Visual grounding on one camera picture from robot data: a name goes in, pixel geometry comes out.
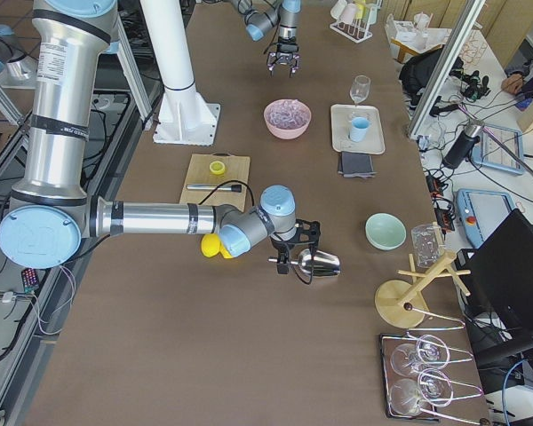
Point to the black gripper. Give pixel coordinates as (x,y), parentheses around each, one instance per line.
(286,48)
(282,249)

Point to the metal ice scoop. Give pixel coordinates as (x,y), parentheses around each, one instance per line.
(317,264)

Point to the pink bowl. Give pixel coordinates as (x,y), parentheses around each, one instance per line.
(286,134)

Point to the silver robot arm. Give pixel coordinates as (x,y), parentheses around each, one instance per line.
(282,16)
(51,214)

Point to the clear plastic ice cubes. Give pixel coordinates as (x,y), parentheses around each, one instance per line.
(287,114)

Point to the white cup rack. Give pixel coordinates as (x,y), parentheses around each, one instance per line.
(357,32)

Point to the pink cup in rack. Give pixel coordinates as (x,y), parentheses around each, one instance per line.
(344,11)

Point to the yellow cup in rack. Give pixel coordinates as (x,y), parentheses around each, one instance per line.
(360,5)

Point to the light blue cup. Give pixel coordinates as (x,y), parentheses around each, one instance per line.
(359,127)

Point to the green lime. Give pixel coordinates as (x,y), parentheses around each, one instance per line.
(224,252)

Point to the yellow lemon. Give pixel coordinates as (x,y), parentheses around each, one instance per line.
(210,245)

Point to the beige plastic tray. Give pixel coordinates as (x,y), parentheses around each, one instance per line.
(341,117)

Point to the clear wine glass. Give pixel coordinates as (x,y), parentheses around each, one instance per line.
(360,89)

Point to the wooden cutting board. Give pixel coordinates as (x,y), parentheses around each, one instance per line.
(198,172)

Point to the mint green bowl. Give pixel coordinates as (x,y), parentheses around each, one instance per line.
(385,231)

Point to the yellow citrus squeezer cap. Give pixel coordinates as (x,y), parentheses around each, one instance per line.
(217,168)

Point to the dark grey folded cloth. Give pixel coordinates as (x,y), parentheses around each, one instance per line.
(355,165)

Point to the black bag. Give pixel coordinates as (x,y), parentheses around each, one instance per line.
(416,73)

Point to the white cardboard box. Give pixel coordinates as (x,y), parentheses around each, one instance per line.
(414,37)

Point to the clear tumbler glass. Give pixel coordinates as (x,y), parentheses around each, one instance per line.
(428,244)

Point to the upside-down wine glass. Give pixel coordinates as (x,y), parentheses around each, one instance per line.
(424,395)
(415,355)

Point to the black glass tray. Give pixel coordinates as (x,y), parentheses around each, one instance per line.
(386,345)

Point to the black thermos bottle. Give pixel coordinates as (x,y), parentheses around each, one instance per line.
(462,147)

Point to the blue teach pendant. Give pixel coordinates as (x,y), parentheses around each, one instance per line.
(481,212)
(490,154)

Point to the black monitor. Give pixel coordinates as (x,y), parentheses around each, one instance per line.
(501,283)

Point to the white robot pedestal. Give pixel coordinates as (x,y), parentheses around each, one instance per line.
(185,117)

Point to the aluminium frame post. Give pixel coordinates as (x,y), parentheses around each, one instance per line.
(450,51)

